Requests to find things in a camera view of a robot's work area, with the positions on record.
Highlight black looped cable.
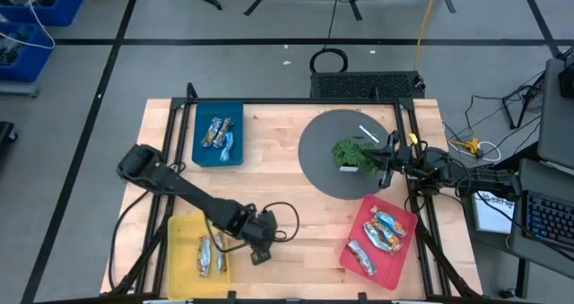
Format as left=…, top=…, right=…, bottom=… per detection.
left=309, top=0, right=350, bottom=75

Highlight blue storage bin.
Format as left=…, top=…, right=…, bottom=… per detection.
left=0, top=0, right=85, bottom=27
left=0, top=22, right=56, bottom=83

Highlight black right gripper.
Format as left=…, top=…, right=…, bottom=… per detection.
left=361, top=130, right=413, bottom=191

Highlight yellow plastic tray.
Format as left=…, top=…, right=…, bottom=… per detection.
left=167, top=211, right=232, bottom=301

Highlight black metal frame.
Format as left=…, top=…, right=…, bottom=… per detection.
left=107, top=82, right=483, bottom=303

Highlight white paper box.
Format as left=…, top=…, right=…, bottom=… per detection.
left=473, top=191, right=517, bottom=236

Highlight yellow cable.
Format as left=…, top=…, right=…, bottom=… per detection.
left=413, top=0, right=443, bottom=72

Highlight black stand legs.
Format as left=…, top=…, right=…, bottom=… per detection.
left=244, top=0, right=364, bottom=22

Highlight green plant in white pot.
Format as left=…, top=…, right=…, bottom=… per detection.
left=330, top=136, right=382, bottom=176

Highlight yellow floor connector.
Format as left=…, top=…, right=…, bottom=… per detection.
left=450, top=137, right=481, bottom=156

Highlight red plastic tray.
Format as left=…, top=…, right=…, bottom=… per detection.
left=338, top=193, right=419, bottom=291

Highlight orange blue granola bar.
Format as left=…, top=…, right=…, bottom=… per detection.
left=370, top=204, right=408, bottom=238
left=346, top=239, right=378, bottom=277
left=362, top=221, right=404, bottom=255

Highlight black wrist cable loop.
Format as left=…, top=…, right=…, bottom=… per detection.
left=262, top=201, right=300, bottom=244

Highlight black arm base cable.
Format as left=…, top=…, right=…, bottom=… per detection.
left=107, top=189, right=152, bottom=291

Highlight teal blue plastic tray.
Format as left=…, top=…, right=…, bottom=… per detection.
left=191, top=100, right=246, bottom=169

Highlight white strip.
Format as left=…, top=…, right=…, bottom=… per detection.
left=358, top=124, right=380, bottom=144

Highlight black perforated case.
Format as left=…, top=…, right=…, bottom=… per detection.
left=309, top=70, right=426, bottom=100

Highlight grey round mat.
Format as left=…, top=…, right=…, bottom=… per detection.
left=297, top=109, right=398, bottom=201

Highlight grey monitor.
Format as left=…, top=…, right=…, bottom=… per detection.
left=536, top=57, right=574, bottom=170

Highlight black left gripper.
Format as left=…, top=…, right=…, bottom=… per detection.
left=241, top=208, right=279, bottom=266

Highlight black wire stand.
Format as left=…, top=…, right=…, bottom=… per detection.
left=501, top=73, right=546, bottom=130

